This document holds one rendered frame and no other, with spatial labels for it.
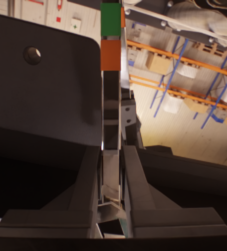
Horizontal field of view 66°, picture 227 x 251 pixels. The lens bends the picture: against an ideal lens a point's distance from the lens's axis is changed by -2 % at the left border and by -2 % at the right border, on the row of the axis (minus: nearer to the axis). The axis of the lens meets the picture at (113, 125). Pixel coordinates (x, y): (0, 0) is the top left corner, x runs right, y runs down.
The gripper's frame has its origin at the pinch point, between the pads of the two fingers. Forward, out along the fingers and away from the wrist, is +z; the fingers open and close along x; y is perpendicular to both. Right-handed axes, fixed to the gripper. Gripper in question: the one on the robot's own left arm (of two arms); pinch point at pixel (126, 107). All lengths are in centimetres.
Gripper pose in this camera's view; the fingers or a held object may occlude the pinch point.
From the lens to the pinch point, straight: 27.6
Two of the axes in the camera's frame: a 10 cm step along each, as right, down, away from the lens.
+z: -1.2, -6.9, -7.2
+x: -0.5, -7.2, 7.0
